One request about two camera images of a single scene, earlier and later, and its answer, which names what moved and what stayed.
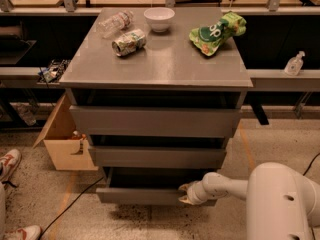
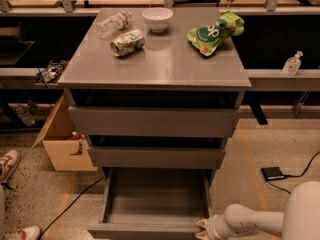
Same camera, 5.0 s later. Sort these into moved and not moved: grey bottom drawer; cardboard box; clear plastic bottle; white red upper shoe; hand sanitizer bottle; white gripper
Moved: white gripper; grey bottom drawer
Not moved: white red upper shoe; hand sanitizer bottle; cardboard box; clear plastic bottle
